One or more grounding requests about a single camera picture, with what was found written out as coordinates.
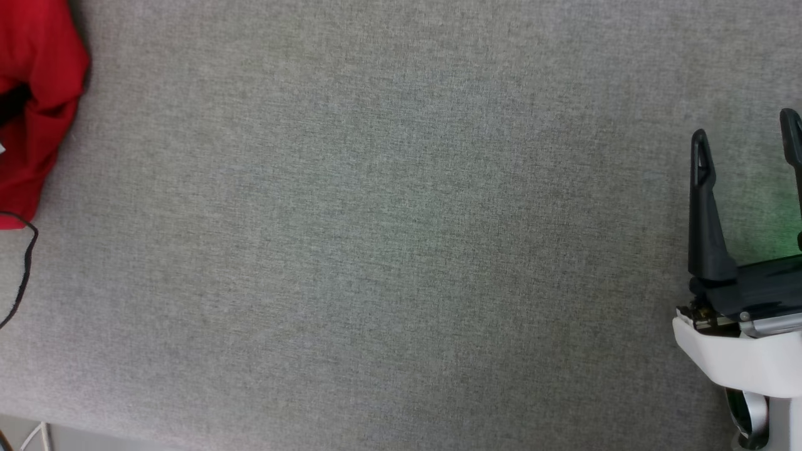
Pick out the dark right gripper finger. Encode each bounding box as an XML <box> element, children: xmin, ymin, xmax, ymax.
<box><xmin>779</xmin><ymin>108</ymin><xmax>802</xmax><ymax>220</ymax></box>

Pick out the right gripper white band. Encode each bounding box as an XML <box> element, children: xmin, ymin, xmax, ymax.
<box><xmin>672</xmin><ymin>128</ymin><xmax>802</xmax><ymax>399</ymax></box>

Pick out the white cable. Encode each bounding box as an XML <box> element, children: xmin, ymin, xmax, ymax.
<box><xmin>19</xmin><ymin>422</ymin><xmax>52</xmax><ymax>451</ymax></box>

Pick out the thin black cable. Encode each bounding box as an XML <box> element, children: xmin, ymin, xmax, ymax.
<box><xmin>0</xmin><ymin>212</ymin><xmax>39</xmax><ymax>330</ymax></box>

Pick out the grey fabric sofa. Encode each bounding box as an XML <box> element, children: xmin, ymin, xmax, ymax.
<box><xmin>0</xmin><ymin>0</ymin><xmax>802</xmax><ymax>451</ymax></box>

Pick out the red white-striped garment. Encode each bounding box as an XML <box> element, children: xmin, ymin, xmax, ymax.
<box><xmin>0</xmin><ymin>0</ymin><xmax>91</xmax><ymax>231</ymax></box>

